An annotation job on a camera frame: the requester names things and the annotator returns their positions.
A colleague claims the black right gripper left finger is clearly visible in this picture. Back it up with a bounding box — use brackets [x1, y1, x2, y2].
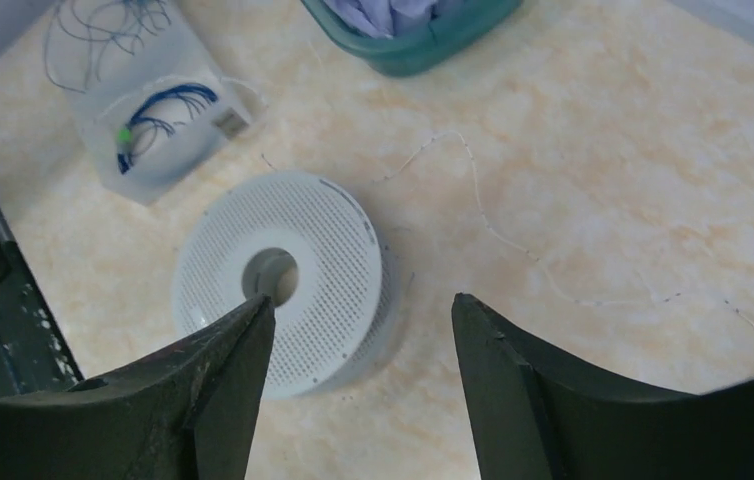
[0, 296, 275, 479]

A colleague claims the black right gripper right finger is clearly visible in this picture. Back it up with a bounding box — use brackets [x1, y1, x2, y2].
[451, 293, 754, 479]

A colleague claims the white perforated cable spool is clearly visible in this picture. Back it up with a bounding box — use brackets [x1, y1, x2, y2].
[171, 171, 399, 399]

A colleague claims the thin white fiber cable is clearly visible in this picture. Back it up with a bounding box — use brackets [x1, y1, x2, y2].
[370, 129, 754, 369]

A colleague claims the clear plastic divided tray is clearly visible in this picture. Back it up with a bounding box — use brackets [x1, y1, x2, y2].
[43, 1, 254, 204]

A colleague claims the teal plastic basin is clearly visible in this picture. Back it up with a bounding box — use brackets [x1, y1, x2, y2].
[303, 1, 522, 78]

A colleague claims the lavender cloth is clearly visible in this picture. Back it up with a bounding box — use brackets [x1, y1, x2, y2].
[323, 0, 465, 38]

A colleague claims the blue cable coil green connector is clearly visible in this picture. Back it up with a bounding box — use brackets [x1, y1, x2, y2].
[116, 82, 219, 175]

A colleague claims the blue thin wire coil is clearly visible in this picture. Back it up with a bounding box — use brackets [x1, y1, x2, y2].
[42, 0, 173, 94]

